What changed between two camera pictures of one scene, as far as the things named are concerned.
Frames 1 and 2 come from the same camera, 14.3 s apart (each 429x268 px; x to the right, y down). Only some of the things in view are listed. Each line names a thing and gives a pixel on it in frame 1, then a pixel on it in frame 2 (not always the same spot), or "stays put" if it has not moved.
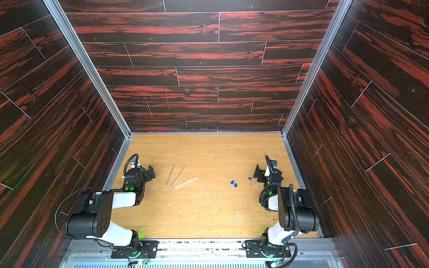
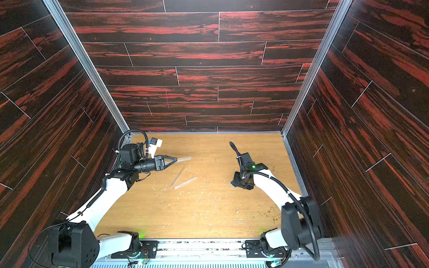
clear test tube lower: x=185 y=182 stays put
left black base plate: x=139 y=249 stays put
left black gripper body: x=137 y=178 -> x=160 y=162
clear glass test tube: x=170 y=175 -> x=184 y=158
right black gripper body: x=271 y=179 -> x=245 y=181
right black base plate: x=260 y=248 stays put
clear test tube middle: x=177 y=176 stays put
